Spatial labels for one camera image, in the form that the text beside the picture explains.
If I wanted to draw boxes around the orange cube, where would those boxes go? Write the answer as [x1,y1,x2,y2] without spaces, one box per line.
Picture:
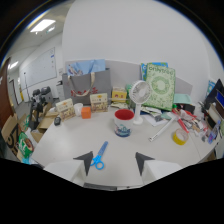
[80,106,92,120]

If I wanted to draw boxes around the yellow tape roll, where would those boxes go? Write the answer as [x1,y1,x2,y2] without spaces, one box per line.
[171,128,190,146]

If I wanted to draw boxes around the white rod tool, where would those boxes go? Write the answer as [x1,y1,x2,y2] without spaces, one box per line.
[148,115,177,143]

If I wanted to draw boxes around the green snack packet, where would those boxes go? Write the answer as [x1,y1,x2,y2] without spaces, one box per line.
[17,131,35,160]

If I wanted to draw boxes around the red and white printed cup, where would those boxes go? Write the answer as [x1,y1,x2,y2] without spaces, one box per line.
[113,108,136,138]

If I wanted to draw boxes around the small beige printed box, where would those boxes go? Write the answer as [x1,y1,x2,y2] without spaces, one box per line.
[55,97,77,122]

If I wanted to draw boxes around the white plastic cup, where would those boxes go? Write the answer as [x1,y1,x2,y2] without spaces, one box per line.
[73,102,84,118]

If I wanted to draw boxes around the cardboard box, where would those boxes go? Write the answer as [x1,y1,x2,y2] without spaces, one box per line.
[0,113,25,158]

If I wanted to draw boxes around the white desk fan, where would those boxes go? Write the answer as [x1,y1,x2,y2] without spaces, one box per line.
[128,79,152,126]

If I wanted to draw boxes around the wide beige printed box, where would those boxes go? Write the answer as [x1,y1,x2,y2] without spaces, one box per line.
[89,92,109,114]

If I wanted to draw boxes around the black office chair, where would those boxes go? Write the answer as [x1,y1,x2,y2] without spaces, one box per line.
[28,86,54,132]

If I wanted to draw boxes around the mint green box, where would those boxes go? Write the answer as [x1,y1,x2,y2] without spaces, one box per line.
[173,93,193,105]

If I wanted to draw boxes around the green patterned book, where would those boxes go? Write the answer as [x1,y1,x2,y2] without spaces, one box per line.
[141,62,177,112]

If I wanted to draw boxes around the grey tote bag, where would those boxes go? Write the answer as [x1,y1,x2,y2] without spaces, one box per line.
[61,68,113,106]

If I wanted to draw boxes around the yellow printed box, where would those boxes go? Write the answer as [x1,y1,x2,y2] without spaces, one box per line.
[110,86,128,104]

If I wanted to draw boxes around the blue book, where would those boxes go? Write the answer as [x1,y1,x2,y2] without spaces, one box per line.
[140,61,169,82]

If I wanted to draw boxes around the whiteboard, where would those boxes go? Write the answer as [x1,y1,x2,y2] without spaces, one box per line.
[19,46,58,90]

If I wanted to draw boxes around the ceiling light panel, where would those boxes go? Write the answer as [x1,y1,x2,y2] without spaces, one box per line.
[29,18,57,34]

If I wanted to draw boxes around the blue handled scissors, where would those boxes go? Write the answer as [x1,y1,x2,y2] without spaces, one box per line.
[90,140,109,171]

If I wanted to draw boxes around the red handled tool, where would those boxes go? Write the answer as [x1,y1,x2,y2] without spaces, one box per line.
[171,107,190,135]

